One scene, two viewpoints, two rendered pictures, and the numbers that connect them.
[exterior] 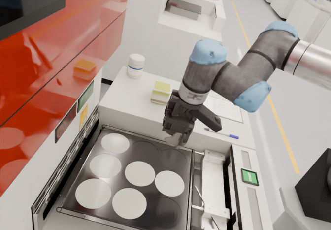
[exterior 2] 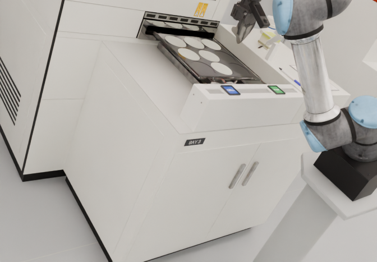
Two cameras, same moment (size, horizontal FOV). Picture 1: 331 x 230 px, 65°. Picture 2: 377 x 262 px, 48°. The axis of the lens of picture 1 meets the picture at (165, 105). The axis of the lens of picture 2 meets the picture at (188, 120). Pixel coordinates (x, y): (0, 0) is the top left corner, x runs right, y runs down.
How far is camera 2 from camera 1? 1.44 m
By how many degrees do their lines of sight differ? 37
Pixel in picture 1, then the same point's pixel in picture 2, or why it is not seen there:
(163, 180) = (219, 65)
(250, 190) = (266, 91)
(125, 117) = (230, 38)
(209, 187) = not seen: hidden behind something
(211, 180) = not seen: hidden behind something
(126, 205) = (185, 53)
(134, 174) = (205, 54)
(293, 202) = (314, 157)
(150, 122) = (243, 47)
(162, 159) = (231, 64)
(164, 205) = (206, 67)
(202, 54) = not seen: outside the picture
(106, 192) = (182, 45)
